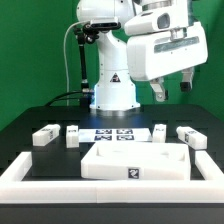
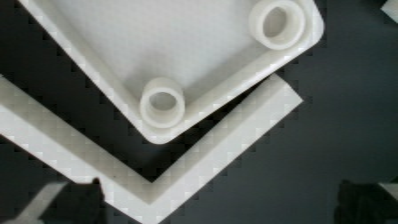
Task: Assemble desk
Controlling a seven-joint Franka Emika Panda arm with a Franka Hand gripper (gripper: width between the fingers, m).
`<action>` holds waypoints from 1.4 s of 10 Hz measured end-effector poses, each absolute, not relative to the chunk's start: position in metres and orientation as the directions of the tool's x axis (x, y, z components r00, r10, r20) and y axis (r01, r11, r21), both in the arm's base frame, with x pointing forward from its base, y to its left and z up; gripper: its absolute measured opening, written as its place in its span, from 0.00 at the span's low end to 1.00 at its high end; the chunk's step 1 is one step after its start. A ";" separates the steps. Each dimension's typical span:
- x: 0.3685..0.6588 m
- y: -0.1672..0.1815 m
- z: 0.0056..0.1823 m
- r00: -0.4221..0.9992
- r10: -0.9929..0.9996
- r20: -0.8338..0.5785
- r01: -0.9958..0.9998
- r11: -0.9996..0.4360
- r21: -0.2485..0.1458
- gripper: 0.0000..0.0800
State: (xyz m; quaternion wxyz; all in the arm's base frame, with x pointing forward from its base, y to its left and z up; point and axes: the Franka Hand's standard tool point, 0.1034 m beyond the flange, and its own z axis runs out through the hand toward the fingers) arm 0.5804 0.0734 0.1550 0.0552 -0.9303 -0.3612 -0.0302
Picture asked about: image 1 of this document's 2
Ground black cables at base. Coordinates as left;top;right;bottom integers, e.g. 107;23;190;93
44;89;84;108

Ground white desk top panel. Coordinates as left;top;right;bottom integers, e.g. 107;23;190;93
81;141;191;180

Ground white camera cable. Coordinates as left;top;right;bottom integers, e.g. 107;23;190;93
63;20;90;107

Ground white U-shaped frame fixture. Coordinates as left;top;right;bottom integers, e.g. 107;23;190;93
0;151;224;204

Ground black camera on mount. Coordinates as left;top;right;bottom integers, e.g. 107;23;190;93
74;21;121;45

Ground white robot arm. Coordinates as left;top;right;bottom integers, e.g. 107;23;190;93
76;0;208;113

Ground white marker tag sheet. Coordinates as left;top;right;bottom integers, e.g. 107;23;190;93
79;128;152;143

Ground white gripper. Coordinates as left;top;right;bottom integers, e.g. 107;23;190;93
124;10;208;102

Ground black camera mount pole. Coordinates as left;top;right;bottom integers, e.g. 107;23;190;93
79;41;89;94

